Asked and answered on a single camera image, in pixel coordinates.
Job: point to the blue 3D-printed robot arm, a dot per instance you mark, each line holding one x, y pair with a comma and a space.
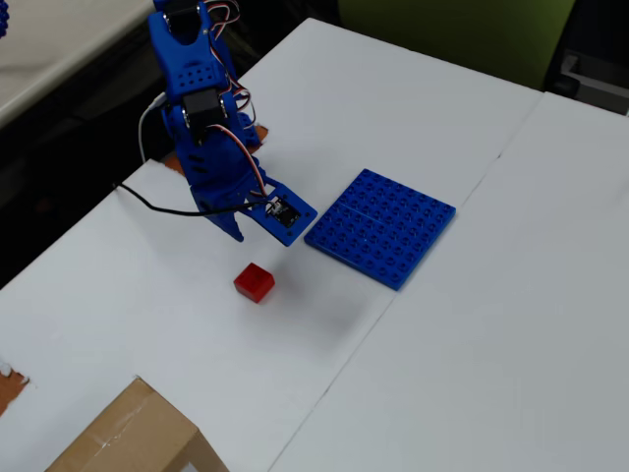
189, 64

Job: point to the white side table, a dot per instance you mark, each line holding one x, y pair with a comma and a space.
59, 44

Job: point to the red 2x2 toy block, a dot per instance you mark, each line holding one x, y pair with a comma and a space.
253, 282

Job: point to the blue 8x8 studded baseplate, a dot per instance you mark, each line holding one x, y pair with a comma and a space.
383, 231

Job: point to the blue beaded object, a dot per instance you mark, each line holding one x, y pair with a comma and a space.
4, 19

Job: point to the grey office furniture base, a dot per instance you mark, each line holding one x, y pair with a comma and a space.
599, 83

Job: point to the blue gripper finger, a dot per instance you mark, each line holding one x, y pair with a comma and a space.
228, 223

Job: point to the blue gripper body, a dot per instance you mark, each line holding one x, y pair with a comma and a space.
219, 198

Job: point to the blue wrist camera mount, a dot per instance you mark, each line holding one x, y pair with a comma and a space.
295, 221

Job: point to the brown cardboard box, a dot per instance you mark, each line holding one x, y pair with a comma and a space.
128, 432

